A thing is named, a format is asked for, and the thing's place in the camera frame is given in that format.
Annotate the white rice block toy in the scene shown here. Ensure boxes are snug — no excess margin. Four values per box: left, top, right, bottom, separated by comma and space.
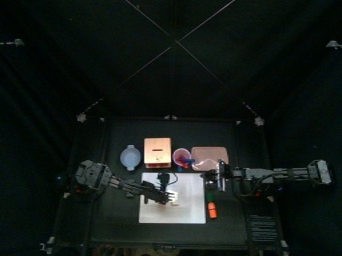
170, 192, 183, 206

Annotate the white rectangular mat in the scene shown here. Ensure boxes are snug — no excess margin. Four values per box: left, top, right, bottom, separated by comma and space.
138, 171, 207, 225

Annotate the pink tray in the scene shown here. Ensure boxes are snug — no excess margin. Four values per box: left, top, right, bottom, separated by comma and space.
190, 146, 231, 172

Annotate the orange toy carrot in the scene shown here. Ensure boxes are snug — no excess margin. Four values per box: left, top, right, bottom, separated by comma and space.
206, 193, 219, 220

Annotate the light blue bowl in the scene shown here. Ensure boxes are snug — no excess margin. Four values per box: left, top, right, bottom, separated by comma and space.
119, 144, 143, 172

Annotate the wooden toy box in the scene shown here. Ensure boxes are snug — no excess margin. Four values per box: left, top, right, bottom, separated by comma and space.
143, 137, 174, 169

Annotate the white text label sticker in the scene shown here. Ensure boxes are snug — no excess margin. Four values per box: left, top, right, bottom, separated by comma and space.
249, 214, 280, 244

